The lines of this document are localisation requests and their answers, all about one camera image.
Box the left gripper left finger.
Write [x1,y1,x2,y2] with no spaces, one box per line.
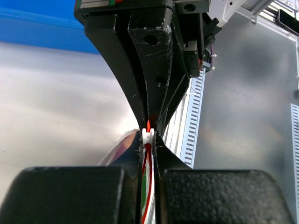
[0,131,143,224]

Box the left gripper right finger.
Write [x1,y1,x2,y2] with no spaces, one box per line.
[153,133,293,224]

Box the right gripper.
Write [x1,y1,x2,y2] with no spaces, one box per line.
[74,0,221,130]

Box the clear zip top bag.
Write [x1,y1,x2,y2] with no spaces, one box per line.
[98,120,157,224]

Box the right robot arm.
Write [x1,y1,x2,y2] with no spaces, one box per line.
[74,0,243,132]

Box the blue plastic tray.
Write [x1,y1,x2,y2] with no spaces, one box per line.
[0,7,98,54]

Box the white slotted cable duct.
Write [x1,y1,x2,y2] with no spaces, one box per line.
[163,69,206,168]

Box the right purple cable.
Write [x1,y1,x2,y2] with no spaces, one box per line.
[209,44,218,75]

